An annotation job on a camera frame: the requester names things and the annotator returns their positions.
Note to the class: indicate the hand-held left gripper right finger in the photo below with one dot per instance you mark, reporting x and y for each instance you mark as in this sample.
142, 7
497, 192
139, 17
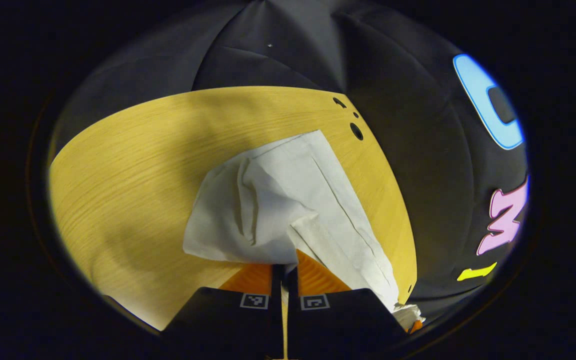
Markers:
338, 322

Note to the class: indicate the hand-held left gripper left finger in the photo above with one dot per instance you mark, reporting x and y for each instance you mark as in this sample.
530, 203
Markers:
218, 320

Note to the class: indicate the white jeans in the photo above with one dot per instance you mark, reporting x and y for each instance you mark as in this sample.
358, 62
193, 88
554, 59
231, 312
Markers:
278, 200

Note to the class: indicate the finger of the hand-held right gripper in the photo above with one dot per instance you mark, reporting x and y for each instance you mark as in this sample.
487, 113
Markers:
415, 327

